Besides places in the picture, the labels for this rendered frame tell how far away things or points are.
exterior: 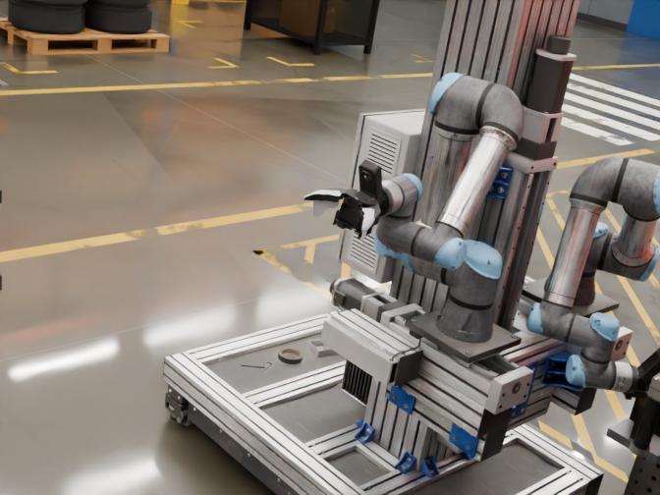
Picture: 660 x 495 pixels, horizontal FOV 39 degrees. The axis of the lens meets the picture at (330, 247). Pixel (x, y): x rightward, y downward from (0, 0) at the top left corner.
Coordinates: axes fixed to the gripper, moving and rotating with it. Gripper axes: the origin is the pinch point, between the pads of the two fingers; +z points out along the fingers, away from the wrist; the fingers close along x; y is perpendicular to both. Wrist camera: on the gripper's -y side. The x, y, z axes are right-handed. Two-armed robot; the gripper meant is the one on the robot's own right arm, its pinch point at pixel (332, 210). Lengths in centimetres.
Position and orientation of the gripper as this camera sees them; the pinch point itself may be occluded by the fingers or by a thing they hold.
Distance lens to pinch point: 194.1
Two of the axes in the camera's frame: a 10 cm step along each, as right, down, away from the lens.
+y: -2.6, 8.6, 4.4
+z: -5.4, 2.4, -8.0
